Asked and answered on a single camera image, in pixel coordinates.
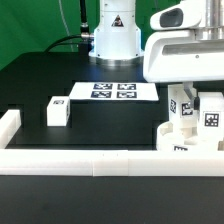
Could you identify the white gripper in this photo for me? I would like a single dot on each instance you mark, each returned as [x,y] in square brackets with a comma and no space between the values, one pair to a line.
[177,56]

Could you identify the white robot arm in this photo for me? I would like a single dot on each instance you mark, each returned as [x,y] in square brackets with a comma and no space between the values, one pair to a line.
[117,39]

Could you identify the white paper marker sheet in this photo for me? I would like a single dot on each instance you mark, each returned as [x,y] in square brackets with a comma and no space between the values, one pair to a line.
[114,91]

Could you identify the white U-shaped fence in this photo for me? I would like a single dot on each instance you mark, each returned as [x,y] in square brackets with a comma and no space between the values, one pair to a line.
[100,162]

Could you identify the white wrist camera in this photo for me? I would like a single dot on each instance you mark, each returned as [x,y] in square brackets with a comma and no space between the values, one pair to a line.
[187,14]

